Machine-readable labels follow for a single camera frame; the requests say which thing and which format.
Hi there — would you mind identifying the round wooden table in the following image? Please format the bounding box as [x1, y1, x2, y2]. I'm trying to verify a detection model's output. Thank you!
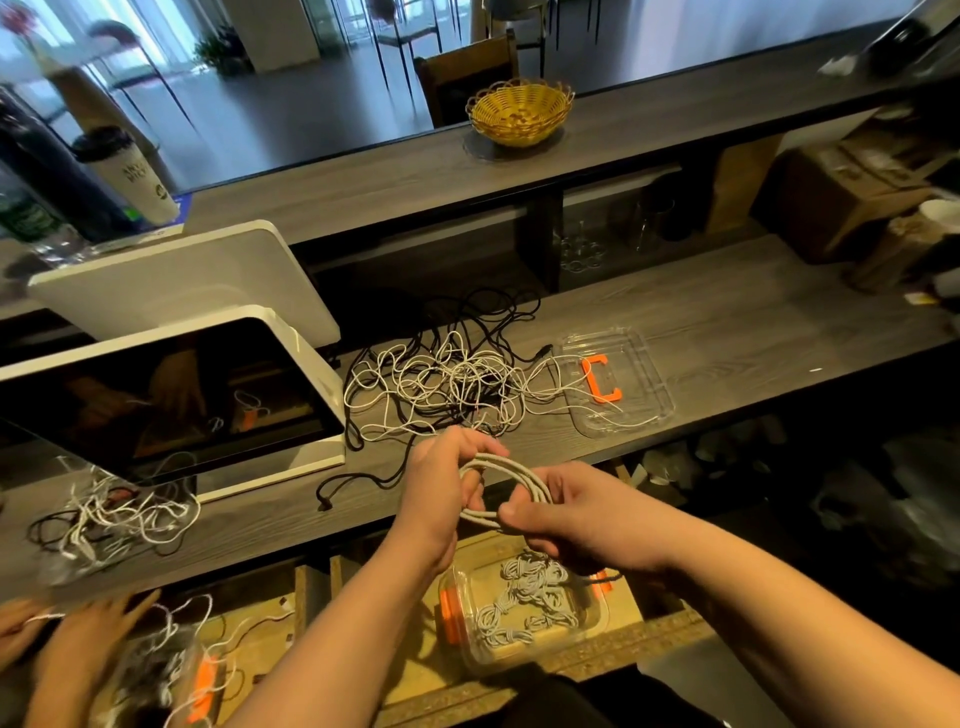
[0, 37, 122, 144]

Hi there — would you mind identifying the pink flower vase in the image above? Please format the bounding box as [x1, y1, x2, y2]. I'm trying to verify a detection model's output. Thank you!
[0, 0, 44, 47]

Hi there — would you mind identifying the person's right hand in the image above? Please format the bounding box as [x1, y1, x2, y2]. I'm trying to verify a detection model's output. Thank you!
[495, 460, 699, 579]

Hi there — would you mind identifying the clear lid orange handle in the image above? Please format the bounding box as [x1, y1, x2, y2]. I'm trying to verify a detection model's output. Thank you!
[552, 327, 680, 440]

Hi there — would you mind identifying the black cable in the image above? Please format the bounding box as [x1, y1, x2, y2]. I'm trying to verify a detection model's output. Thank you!
[315, 457, 407, 512]

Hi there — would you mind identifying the white touchscreen monitor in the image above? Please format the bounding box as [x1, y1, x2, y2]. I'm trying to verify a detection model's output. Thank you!
[0, 304, 350, 504]

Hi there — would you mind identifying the white customer display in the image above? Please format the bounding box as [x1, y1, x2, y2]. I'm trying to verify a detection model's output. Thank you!
[27, 219, 344, 350]

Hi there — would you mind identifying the wooden drawer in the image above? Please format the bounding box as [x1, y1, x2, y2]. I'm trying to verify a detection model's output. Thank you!
[330, 510, 722, 728]
[90, 562, 329, 728]

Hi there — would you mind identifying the person's left hand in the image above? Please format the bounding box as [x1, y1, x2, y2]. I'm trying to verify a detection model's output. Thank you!
[387, 426, 512, 575]

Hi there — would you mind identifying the black thermos bottle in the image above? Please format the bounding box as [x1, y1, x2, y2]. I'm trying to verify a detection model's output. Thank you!
[0, 82, 144, 242]

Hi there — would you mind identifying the grey wooden bar counter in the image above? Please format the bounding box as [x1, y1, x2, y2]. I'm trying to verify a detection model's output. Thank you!
[0, 22, 960, 294]

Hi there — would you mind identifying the person's left forearm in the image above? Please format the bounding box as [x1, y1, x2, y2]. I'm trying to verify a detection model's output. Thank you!
[225, 540, 452, 728]

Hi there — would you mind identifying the brown cardboard box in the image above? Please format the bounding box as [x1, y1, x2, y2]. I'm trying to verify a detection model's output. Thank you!
[780, 135, 939, 264]

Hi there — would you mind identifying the black device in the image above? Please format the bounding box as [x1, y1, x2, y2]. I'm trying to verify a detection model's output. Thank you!
[870, 0, 960, 77]

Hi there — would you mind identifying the flat cardboard sheet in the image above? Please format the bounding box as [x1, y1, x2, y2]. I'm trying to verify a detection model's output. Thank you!
[705, 135, 785, 234]

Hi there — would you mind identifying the clear plastic water bottle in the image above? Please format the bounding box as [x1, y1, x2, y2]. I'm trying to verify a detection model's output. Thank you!
[0, 165, 84, 257]

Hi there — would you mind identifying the bundle of black cables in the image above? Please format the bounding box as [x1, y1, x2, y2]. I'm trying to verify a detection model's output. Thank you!
[420, 288, 549, 362]

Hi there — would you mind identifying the person's right forearm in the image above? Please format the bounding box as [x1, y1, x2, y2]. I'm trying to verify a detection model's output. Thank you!
[660, 517, 960, 728]

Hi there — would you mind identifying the black metal chair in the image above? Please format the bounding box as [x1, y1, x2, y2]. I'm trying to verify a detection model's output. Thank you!
[487, 0, 554, 77]
[367, 0, 444, 92]
[82, 18, 197, 129]

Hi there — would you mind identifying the white paper coffee cup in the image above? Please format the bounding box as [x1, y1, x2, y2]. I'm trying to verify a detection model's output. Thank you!
[72, 124, 182, 227]

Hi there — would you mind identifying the pile of white containers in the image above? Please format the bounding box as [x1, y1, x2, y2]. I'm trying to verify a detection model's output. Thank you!
[630, 427, 782, 504]

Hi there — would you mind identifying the green potted plant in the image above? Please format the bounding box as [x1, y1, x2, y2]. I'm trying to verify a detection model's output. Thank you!
[195, 27, 254, 77]

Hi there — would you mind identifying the yellow woven basket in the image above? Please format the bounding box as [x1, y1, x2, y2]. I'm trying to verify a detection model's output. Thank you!
[465, 79, 576, 149]

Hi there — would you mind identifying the brown wooden chair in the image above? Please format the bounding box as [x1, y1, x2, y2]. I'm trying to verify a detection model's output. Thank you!
[412, 33, 522, 129]

